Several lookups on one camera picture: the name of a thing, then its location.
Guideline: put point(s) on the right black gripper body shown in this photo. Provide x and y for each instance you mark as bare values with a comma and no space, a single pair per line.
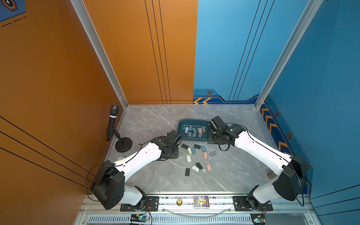
214,138

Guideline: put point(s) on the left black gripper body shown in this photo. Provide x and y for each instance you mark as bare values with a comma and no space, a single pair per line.
174,153

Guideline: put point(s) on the pink eraser low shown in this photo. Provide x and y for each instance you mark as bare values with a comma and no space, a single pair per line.
208,167

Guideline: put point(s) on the black eraser low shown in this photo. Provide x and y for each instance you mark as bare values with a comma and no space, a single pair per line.
199,165

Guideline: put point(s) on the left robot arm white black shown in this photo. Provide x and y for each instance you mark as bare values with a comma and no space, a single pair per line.
109,184

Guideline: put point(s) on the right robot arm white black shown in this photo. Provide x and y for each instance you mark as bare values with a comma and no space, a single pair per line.
290,172

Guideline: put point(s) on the dark grey eraser upper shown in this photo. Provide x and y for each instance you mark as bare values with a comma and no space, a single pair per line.
184,146

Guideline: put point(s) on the teal plastic storage box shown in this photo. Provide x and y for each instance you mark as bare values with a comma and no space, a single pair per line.
195,123

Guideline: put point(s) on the white eraser low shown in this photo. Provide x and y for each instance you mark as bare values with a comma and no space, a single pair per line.
195,168

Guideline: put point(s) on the black round microphone base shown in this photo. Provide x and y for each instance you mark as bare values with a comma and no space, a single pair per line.
123,144

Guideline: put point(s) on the black microphone on stand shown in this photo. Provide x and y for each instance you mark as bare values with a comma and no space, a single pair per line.
111,131

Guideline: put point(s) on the left green circuit board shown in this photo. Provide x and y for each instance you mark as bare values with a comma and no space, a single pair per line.
139,219

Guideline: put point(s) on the green circuit board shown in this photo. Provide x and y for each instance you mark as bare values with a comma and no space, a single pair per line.
139,219
258,219

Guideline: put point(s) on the right green circuit board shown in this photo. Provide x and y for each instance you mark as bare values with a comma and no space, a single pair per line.
258,219

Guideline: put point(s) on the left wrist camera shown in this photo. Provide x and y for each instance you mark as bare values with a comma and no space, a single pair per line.
174,137

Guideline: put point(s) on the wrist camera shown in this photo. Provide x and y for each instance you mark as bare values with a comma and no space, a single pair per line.
217,123
174,137

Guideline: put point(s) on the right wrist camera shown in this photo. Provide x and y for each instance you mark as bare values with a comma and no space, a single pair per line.
217,123

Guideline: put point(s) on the brass knob on rail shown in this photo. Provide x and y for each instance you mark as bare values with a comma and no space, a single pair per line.
179,202

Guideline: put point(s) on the aluminium front rail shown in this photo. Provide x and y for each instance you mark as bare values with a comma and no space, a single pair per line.
167,203

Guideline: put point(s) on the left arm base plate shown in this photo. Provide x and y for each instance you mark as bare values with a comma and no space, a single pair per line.
151,203

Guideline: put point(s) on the colourful card on rail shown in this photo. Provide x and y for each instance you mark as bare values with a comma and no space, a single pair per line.
201,202

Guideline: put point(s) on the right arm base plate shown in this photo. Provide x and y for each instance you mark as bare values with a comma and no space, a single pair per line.
241,204

